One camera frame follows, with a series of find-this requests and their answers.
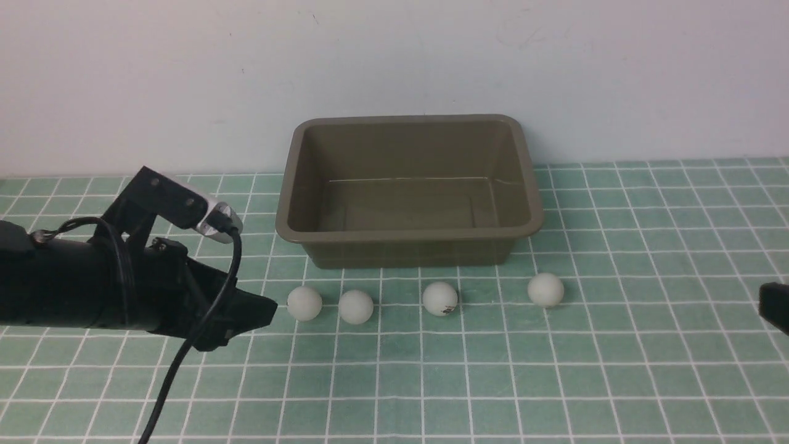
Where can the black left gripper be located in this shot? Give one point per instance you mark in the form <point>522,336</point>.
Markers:
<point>176,296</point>

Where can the marked white ping-pong ball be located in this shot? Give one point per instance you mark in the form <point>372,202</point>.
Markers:
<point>440,299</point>

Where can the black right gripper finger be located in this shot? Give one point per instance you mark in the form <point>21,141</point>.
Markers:
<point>773,305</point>

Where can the green checkered tablecloth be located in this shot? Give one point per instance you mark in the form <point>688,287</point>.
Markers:
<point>657,339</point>

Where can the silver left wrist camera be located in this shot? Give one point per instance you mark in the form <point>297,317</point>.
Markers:
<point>150,195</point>

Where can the olive green plastic bin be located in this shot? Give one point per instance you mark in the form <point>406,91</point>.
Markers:
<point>409,191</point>

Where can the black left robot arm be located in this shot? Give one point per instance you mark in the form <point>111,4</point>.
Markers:
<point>73,284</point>

